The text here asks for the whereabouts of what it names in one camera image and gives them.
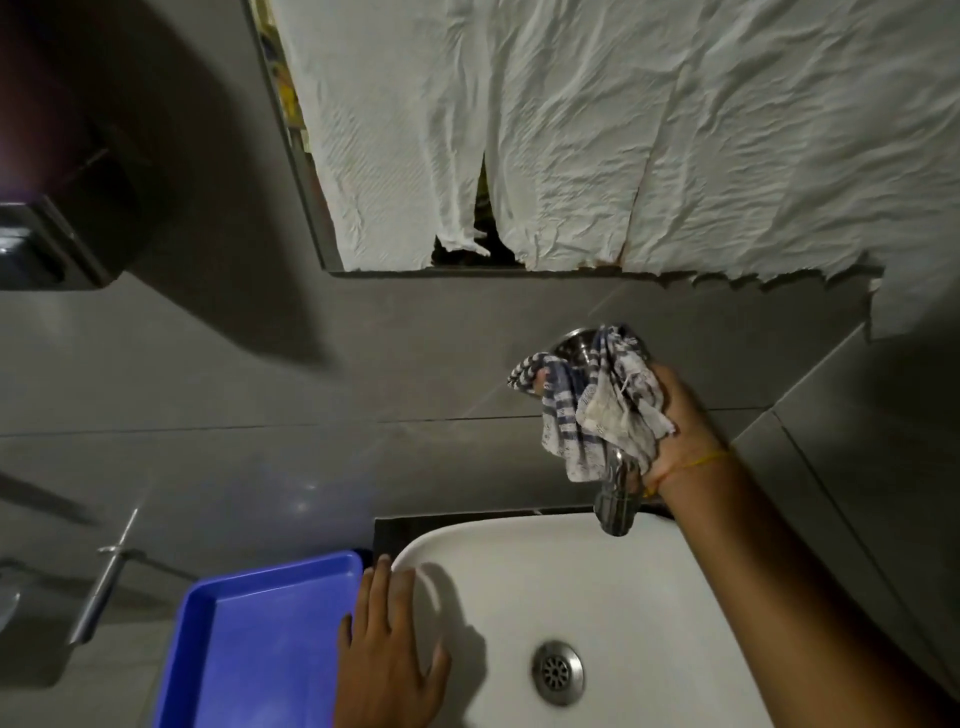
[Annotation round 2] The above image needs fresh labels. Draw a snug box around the person's left hand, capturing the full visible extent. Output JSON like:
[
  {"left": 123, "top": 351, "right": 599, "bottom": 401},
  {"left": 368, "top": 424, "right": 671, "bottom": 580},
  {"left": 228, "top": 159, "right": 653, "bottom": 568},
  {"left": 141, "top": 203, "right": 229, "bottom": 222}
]
[{"left": 333, "top": 555, "right": 453, "bottom": 728}]

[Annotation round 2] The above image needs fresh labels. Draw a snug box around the person's right hand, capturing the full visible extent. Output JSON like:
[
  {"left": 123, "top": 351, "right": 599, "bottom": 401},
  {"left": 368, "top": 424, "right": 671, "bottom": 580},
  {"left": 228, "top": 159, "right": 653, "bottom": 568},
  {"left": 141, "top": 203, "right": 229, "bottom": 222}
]
[{"left": 643, "top": 363, "right": 732, "bottom": 500}]

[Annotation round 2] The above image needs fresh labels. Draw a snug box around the blue white checked cloth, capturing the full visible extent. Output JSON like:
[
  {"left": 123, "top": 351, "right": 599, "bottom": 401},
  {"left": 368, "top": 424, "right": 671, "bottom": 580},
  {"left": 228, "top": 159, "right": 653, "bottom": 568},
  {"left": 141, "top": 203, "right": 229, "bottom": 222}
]
[{"left": 507, "top": 323, "right": 678, "bottom": 484}]

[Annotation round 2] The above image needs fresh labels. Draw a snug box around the person's right forearm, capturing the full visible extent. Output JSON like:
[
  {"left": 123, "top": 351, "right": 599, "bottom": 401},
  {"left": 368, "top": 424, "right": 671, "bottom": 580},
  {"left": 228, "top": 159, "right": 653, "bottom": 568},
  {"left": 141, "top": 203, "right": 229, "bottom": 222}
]
[{"left": 658, "top": 452, "right": 960, "bottom": 728}]

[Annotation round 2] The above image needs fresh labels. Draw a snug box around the blue plastic tray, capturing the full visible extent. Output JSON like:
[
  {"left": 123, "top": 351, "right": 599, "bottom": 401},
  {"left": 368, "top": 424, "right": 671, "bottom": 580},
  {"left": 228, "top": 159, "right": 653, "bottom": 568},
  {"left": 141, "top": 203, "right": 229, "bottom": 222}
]
[{"left": 153, "top": 550, "right": 367, "bottom": 728}]

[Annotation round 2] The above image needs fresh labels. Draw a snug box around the steel sink drain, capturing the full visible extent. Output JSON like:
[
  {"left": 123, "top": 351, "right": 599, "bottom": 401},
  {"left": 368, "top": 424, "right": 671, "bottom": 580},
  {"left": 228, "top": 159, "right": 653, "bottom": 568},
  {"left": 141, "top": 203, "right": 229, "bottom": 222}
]
[{"left": 530, "top": 639, "right": 588, "bottom": 708}]

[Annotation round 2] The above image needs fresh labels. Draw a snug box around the white ceramic sink basin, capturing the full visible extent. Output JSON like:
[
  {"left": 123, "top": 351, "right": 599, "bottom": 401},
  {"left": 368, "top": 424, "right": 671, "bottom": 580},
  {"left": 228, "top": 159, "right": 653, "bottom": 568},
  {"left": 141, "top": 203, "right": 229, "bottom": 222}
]
[{"left": 390, "top": 513, "right": 775, "bottom": 728}]

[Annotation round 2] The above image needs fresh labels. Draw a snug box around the yellow thread wristband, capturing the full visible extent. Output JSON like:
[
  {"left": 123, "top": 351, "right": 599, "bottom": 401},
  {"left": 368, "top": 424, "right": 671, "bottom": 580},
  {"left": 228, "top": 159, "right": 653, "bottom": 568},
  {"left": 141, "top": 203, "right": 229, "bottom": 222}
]
[{"left": 642, "top": 449, "right": 733, "bottom": 500}]

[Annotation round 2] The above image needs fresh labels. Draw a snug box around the white crumpled paper sheet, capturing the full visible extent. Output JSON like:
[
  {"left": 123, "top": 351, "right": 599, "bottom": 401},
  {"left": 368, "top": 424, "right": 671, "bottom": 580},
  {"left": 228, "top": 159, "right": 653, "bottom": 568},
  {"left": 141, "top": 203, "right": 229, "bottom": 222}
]
[{"left": 267, "top": 0, "right": 960, "bottom": 343}]

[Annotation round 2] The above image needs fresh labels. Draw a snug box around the steel wall tap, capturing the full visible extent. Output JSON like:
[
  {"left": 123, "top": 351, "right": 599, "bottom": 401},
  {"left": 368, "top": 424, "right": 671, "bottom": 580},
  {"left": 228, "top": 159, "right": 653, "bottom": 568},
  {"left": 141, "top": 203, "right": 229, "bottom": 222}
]
[{"left": 549, "top": 327, "right": 648, "bottom": 538}]

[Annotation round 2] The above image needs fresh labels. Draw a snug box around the wall mirror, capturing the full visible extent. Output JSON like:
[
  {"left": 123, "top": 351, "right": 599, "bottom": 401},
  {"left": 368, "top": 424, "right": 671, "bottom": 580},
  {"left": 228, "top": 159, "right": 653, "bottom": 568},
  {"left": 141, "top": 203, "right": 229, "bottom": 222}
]
[{"left": 241, "top": 0, "right": 960, "bottom": 277}]

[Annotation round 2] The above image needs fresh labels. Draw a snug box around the dark wall dispenser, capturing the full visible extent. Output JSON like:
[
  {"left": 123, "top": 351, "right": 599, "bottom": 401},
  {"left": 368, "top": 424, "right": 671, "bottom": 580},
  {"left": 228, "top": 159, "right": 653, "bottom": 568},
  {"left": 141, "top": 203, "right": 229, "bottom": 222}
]
[{"left": 0, "top": 0, "right": 155, "bottom": 294}]

